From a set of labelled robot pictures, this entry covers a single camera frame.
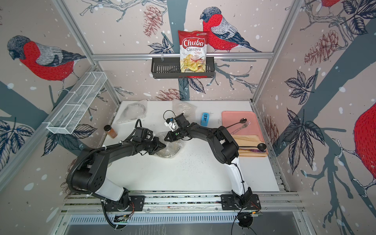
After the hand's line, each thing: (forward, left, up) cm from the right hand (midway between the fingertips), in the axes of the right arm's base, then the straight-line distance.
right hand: (165, 139), depth 93 cm
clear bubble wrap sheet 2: (+26, +30, -3) cm, 40 cm away
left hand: (-3, -3, +1) cm, 4 cm away
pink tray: (+23, -45, -4) cm, 50 cm away
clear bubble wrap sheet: (-5, -4, -3) cm, 7 cm away
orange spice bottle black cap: (+3, +37, +1) cm, 37 cm away
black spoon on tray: (+20, -55, -4) cm, 59 cm away
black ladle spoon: (-1, -63, -4) cm, 63 cm away
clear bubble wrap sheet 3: (+29, -7, 0) cm, 30 cm away
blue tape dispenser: (+20, -26, -3) cm, 33 cm away
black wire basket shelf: (+38, -1, +29) cm, 48 cm away
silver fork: (+16, -56, -5) cm, 58 cm away
